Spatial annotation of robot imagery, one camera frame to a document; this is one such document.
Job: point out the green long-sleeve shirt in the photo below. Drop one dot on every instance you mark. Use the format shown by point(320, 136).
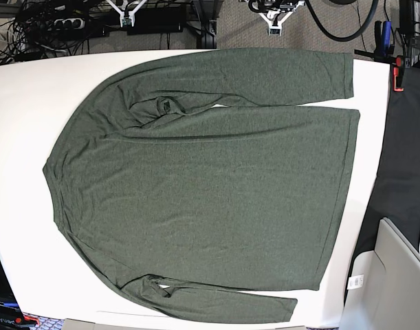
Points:
point(195, 185)

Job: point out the red clamp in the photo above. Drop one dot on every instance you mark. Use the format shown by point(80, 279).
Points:
point(398, 72)

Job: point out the grey plastic bin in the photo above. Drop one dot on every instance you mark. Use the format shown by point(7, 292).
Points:
point(390, 296)

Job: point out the black box with orange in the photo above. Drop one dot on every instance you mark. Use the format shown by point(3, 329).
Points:
point(11, 316)

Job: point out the black aluminium frame rail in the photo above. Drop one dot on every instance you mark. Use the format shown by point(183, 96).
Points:
point(207, 15)

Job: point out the blue handled clamp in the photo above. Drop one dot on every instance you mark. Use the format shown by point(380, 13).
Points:
point(386, 37)

